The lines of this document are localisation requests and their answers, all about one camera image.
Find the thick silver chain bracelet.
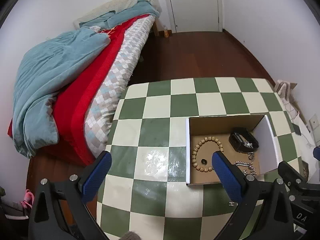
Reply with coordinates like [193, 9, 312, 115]
[233, 160, 258, 176]

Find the thin silver chain bracelet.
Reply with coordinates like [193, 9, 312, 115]
[243, 141, 256, 162]

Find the black fitness band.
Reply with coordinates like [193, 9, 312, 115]
[229, 127, 259, 153]

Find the wooden bead bracelet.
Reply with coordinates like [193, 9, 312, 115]
[191, 136, 225, 172]

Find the white paper bag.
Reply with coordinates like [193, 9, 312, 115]
[289, 115, 319, 183]

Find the black smartphone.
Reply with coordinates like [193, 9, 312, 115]
[292, 123, 302, 136]

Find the white cardboard box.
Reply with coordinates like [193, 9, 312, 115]
[185, 114, 281, 185]

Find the green white checkered tablecloth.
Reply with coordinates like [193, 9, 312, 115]
[97, 77, 302, 239]

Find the checkered grey white mattress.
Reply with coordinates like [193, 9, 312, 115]
[84, 15, 156, 158]

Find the pink slipper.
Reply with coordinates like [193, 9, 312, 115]
[20, 189, 35, 209]

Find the beige patterned tote bag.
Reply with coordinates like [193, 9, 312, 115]
[274, 80, 300, 119]

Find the red bed sheet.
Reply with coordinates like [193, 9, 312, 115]
[7, 15, 151, 167]

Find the light blue blanket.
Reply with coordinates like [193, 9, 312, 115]
[8, 1, 160, 158]

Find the orange drink bottle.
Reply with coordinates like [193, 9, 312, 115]
[164, 25, 169, 38]

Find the white door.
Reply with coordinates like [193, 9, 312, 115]
[165, 0, 223, 33]

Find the cream pillow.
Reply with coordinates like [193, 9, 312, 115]
[73, 0, 162, 29]

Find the white wall socket strip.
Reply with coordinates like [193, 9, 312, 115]
[309, 114, 320, 146]

